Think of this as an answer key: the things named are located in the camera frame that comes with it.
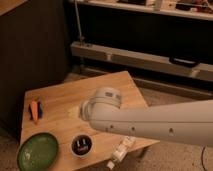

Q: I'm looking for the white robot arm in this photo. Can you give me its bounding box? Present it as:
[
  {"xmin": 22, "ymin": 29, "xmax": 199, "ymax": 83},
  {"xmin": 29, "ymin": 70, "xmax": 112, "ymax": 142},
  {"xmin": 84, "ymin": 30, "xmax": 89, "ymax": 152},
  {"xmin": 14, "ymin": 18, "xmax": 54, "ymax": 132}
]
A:
[{"xmin": 79, "ymin": 87, "xmax": 213, "ymax": 148}]

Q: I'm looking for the wooden low table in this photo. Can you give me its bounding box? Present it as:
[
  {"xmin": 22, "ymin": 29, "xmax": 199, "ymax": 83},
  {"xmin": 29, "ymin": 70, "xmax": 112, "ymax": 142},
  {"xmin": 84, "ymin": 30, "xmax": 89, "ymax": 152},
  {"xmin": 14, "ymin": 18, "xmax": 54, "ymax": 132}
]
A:
[{"xmin": 19, "ymin": 70, "xmax": 161, "ymax": 171}]

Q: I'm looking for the green round plate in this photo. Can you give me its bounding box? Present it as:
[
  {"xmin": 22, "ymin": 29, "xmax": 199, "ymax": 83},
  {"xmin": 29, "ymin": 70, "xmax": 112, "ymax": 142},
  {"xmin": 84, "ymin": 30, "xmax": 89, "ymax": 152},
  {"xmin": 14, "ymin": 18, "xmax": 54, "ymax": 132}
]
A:
[{"xmin": 17, "ymin": 132, "xmax": 59, "ymax": 171}]

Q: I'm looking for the clear plastic bottle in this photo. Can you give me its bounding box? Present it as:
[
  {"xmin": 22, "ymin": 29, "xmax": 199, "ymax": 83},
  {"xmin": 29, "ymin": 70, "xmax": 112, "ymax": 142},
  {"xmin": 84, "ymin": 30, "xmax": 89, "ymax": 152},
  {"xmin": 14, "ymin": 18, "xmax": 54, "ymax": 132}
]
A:
[{"xmin": 107, "ymin": 136, "xmax": 136, "ymax": 170}]

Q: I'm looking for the dark cabinet at left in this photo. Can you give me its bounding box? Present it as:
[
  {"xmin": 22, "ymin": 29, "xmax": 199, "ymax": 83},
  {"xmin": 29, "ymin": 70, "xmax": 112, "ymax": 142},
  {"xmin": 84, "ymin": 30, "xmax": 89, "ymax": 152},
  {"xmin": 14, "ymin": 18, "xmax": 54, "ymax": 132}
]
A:
[{"xmin": 0, "ymin": 0, "xmax": 69, "ymax": 139}]

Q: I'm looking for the vertical metal pole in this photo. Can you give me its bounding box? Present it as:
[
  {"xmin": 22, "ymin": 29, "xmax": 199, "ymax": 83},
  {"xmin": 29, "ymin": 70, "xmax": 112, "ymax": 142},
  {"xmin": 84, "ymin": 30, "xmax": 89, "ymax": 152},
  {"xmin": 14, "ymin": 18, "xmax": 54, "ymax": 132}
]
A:
[{"xmin": 74, "ymin": 0, "xmax": 84, "ymax": 45}]

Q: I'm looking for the long grey metal case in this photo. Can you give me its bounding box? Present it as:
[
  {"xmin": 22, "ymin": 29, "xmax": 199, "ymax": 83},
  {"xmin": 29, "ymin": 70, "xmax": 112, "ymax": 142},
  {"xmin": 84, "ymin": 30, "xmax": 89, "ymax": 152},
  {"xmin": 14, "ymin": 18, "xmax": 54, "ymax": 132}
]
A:
[{"xmin": 70, "ymin": 42, "xmax": 213, "ymax": 82}]

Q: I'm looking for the cluttered upper shelf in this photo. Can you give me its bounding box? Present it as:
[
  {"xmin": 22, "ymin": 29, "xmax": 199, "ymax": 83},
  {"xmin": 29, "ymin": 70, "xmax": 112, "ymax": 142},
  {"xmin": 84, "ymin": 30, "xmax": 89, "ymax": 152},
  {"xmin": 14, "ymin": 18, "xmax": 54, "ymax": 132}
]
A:
[{"xmin": 69, "ymin": 0, "xmax": 213, "ymax": 21}]

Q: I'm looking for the black case handle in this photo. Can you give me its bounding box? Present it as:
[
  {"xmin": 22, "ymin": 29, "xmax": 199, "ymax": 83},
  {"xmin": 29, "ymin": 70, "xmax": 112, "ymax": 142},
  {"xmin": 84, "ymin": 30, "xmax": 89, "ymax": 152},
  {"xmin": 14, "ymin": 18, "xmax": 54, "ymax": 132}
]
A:
[{"xmin": 169, "ymin": 57, "xmax": 200, "ymax": 68}]

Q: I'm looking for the black cable on floor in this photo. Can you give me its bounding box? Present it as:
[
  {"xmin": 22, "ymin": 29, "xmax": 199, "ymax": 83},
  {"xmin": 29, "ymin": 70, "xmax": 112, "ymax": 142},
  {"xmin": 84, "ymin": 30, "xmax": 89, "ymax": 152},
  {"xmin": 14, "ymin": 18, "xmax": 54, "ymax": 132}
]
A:
[{"xmin": 200, "ymin": 145, "xmax": 209, "ymax": 171}]

